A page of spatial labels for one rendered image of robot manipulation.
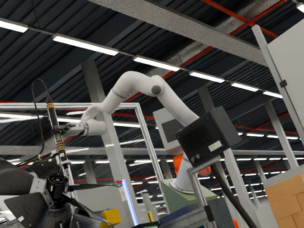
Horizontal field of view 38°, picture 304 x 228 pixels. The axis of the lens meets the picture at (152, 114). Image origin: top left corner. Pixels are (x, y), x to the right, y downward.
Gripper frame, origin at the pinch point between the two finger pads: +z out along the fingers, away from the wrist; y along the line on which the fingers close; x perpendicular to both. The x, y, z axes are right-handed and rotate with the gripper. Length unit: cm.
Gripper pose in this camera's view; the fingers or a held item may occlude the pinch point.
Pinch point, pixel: (56, 129)
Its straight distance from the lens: 254.7
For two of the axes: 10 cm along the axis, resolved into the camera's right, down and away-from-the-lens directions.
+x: -3.0, -9.0, 3.2
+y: -5.9, 4.4, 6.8
